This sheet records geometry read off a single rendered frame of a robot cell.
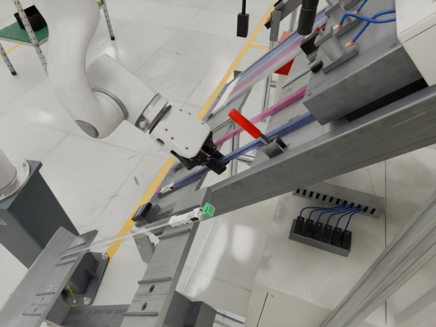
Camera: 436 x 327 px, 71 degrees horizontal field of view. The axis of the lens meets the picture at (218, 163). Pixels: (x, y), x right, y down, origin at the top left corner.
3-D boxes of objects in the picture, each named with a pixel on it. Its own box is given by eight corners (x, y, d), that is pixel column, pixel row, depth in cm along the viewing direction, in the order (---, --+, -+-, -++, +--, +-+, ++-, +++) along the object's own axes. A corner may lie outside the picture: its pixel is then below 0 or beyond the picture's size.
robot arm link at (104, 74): (138, 115, 56) (163, 86, 61) (76, 70, 54) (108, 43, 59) (128, 135, 63) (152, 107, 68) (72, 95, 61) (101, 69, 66)
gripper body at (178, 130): (149, 121, 57) (197, 156, 59) (173, 92, 64) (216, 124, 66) (137, 141, 63) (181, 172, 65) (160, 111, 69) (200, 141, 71)
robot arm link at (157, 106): (142, 111, 57) (155, 121, 57) (164, 86, 62) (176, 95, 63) (129, 134, 63) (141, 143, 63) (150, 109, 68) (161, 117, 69)
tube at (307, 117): (159, 196, 84) (156, 193, 83) (161, 192, 85) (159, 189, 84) (319, 117, 48) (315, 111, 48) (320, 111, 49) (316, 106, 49)
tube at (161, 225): (215, 208, 41) (209, 203, 40) (212, 217, 40) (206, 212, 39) (63, 255, 72) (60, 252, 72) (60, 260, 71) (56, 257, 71)
